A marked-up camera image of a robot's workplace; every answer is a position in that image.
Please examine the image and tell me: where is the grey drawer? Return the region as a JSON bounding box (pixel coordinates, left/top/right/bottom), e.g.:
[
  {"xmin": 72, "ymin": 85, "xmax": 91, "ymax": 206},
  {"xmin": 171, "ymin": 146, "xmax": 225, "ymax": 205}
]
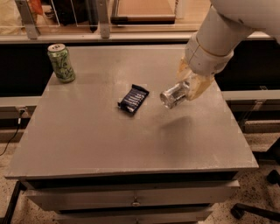
[
  {"xmin": 26, "ymin": 180, "xmax": 239, "ymax": 211},
  {"xmin": 57, "ymin": 207, "xmax": 213, "ymax": 224}
]

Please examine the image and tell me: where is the black bag behind glass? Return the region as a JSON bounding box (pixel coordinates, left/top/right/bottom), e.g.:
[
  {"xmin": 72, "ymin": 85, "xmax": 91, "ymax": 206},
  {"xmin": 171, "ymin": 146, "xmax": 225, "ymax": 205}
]
[{"xmin": 50, "ymin": 0, "xmax": 99, "ymax": 32}]

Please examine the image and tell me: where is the lower grey drawer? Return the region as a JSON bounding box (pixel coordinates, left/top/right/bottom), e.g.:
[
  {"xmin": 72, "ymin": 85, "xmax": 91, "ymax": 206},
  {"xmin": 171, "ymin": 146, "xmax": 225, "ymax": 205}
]
[{"xmin": 57, "ymin": 207, "xmax": 213, "ymax": 224}]

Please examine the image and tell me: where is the silver redbull can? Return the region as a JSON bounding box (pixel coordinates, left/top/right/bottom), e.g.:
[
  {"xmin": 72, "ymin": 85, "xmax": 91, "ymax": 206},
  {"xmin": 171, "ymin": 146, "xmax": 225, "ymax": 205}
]
[{"xmin": 160, "ymin": 80, "xmax": 190, "ymax": 109}]

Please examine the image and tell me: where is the upper grey drawer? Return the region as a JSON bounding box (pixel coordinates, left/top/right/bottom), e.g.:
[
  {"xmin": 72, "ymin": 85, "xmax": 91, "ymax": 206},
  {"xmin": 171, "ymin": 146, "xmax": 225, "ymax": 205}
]
[{"xmin": 26, "ymin": 180, "xmax": 239, "ymax": 211}]

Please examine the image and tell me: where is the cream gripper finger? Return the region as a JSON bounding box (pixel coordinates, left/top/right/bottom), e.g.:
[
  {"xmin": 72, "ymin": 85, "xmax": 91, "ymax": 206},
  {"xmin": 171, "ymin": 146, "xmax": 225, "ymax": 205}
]
[
  {"xmin": 187, "ymin": 74, "xmax": 214, "ymax": 101},
  {"xmin": 177, "ymin": 57, "xmax": 193, "ymax": 81}
]

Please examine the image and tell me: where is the grey drawer cabinet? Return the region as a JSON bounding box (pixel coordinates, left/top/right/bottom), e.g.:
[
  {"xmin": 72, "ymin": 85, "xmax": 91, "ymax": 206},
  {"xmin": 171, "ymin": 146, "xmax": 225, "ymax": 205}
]
[{"xmin": 6, "ymin": 45, "xmax": 257, "ymax": 217}]

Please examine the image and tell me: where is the metal railing bracket middle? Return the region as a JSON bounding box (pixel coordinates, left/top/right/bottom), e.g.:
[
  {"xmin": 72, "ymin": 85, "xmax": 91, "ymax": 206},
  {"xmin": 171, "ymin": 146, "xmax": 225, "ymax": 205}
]
[{"xmin": 96, "ymin": 0, "xmax": 110, "ymax": 39}]

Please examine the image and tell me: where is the metal railing bracket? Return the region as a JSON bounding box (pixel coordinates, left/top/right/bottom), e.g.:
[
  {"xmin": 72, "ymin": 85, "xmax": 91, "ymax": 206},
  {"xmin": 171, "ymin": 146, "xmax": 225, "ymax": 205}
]
[
  {"xmin": 15, "ymin": 0, "xmax": 39, "ymax": 39},
  {"xmin": 96, "ymin": 0, "xmax": 110, "ymax": 39}
]

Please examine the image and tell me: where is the black cable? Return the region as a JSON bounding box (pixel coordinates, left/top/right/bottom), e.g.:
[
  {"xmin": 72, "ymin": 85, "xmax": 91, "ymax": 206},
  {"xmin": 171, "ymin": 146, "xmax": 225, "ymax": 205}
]
[{"xmin": 0, "ymin": 108, "xmax": 27, "ymax": 157}]

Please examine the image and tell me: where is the metal railing bracket left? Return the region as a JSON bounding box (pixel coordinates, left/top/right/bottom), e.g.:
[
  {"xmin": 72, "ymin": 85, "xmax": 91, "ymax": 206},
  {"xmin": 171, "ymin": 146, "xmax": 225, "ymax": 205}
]
[{"xmin": 15, "ymin": 0, "xmax": 39, "ymax": 39}]

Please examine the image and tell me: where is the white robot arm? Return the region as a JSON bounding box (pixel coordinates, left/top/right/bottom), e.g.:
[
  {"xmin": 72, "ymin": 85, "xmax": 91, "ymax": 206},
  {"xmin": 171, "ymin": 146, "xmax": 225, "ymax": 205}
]
[{"xmin": 178, "ymin": 0, "xmax": 280, "ymax": 101}]

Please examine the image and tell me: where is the black office chair base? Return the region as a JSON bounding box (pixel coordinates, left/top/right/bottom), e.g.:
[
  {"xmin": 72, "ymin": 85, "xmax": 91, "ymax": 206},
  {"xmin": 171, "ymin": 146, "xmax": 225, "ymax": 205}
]
[{"xmin": 230, "ymin": 139, "xmax": 280, "ymax": 222}]

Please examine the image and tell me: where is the dark blue rxbar wrapper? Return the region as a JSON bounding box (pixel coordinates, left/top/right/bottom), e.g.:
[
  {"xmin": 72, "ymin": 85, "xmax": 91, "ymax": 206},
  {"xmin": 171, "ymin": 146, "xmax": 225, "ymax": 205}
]
[{"xmin": 117, "ymin": 84, "xmax": 150, "ymax": 115}]

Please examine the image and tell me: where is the green soda can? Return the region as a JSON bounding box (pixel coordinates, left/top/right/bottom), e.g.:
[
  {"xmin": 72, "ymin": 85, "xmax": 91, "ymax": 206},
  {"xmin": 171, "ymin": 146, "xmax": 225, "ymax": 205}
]
[{"xmin": 47, "ymin": 44, "xmax": 75, "ymax": 83}]

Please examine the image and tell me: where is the brown board on shelf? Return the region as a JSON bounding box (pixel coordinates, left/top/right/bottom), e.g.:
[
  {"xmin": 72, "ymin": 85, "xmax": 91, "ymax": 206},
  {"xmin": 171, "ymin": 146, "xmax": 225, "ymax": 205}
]
[{"xmin": 110, "ymin": 0, "xmax": 175, "ymax": 25}]

